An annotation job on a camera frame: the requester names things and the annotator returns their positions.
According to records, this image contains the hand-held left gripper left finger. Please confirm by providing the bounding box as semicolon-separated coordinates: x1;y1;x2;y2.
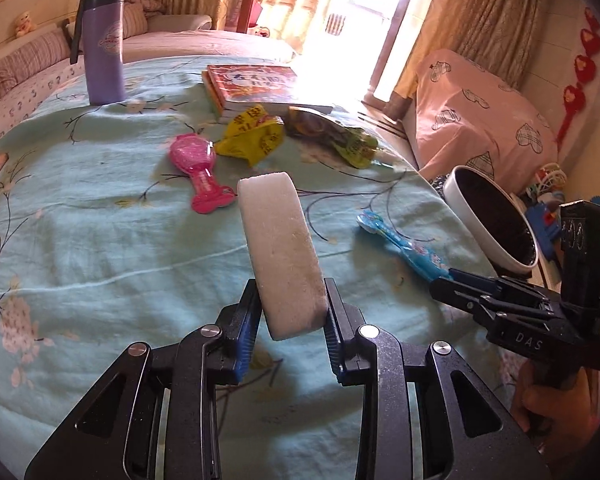
24;277;263;480

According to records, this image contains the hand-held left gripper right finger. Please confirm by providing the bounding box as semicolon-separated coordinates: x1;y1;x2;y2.
322;277;553;480

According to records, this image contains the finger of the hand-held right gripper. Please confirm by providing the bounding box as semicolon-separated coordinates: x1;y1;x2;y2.
429;278;511;328
450;270;556;306

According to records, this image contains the white round bin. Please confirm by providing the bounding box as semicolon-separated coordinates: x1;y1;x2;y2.
442;165;540;273

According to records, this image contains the blue toothbrush packet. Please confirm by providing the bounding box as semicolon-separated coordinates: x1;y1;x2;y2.
356;211;453;282

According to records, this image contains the white foam block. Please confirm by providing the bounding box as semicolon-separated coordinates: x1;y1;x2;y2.
236;171;328;342

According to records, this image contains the person's right hand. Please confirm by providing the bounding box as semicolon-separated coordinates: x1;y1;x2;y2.
510;360;598;465

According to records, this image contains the blue toy truck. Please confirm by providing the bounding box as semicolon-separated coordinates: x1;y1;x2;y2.
525;195;563;256

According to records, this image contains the white mesh basket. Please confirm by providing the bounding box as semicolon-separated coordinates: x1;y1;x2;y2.
532;162;564;193

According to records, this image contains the pink hairbrush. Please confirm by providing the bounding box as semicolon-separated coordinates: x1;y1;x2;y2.
170;133;237;215

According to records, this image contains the pink heart-pattern quilt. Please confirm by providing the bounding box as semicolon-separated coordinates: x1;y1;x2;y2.
390;49;558;196

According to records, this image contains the yellow snack packet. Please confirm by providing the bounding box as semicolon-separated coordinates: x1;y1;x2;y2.
215;105;286;167

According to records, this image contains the green brown snack packet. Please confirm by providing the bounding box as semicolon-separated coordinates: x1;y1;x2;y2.
285;106;406;169

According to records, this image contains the red picture book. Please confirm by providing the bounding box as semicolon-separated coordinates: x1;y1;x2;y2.
201;64;335;123

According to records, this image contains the wide beige curtain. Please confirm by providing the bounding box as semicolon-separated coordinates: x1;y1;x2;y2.
420;0;546;91

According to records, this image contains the beige sofa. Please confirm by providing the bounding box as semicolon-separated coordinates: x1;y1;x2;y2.
0;0;296;156

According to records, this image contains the purple thermos bottle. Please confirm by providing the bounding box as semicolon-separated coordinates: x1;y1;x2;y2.
70;0;127;106

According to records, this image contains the large striped cushion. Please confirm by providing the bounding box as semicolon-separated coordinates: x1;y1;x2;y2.
122;0;149;41
0;27;71;101

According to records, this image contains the red heart wall decoration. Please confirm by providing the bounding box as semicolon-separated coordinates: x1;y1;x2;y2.
555;7;600;146

